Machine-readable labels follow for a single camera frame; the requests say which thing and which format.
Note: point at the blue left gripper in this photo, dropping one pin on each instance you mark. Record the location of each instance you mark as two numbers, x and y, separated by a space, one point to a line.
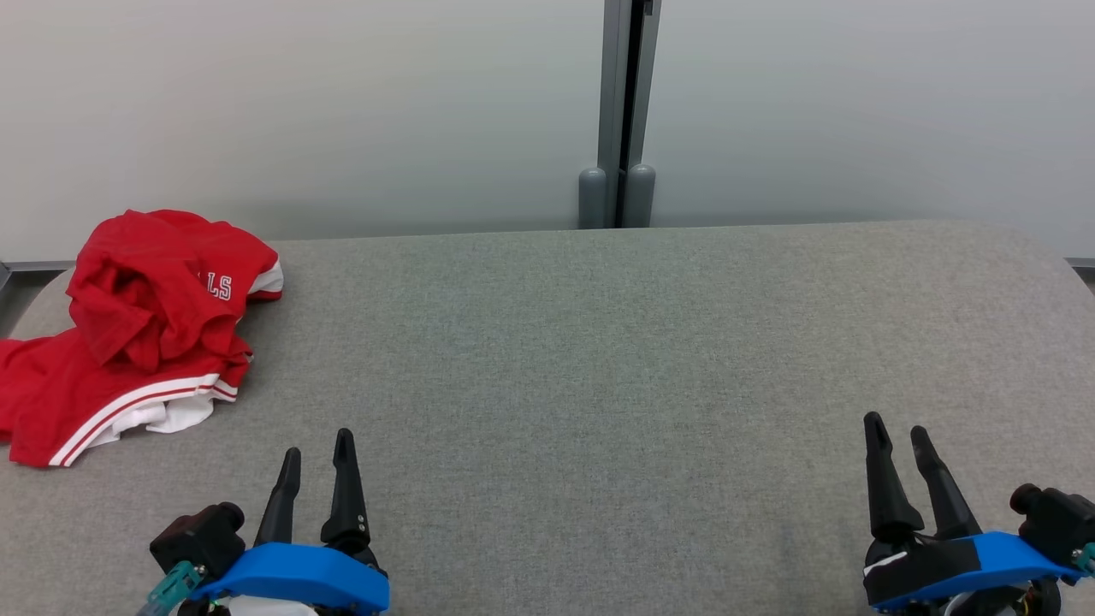
299 577

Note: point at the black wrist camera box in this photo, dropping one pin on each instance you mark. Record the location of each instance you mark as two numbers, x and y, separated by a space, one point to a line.
1052 518
201 535

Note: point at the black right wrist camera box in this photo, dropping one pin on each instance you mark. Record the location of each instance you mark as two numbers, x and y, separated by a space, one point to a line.
1052 518

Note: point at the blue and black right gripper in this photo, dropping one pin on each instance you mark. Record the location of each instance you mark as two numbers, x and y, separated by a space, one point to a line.
941 569

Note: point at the grey cylinder post foot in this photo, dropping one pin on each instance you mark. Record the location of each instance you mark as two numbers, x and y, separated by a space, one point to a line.
592 201
639 198

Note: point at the red basketball jersey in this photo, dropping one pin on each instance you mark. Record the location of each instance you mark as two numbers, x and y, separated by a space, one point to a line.
51 402

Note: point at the grey partition post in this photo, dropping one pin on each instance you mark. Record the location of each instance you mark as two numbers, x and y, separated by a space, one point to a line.
614 85

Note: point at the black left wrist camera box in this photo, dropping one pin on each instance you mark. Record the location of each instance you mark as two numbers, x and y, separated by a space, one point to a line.
201 535

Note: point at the red shorts with white stripe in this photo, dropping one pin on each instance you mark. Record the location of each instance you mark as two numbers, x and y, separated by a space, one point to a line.
162 282

